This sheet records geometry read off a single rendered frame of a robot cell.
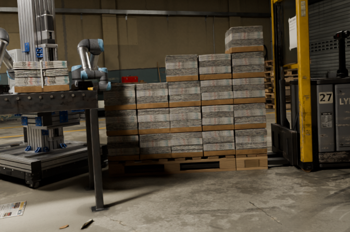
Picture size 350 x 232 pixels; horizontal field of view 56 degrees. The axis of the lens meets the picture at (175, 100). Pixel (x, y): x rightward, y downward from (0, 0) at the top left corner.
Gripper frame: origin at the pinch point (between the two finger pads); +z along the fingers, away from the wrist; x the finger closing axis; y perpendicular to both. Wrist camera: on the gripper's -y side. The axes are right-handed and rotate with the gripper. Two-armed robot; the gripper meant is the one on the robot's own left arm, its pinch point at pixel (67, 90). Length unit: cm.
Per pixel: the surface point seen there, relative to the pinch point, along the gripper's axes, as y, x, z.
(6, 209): -79, 35, 46
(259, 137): -51, 31, -161
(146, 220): -79, 96, -38
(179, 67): 16, 7, -97
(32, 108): -9, 63, 23
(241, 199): -79, 91, -106
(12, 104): -5, 63, 34
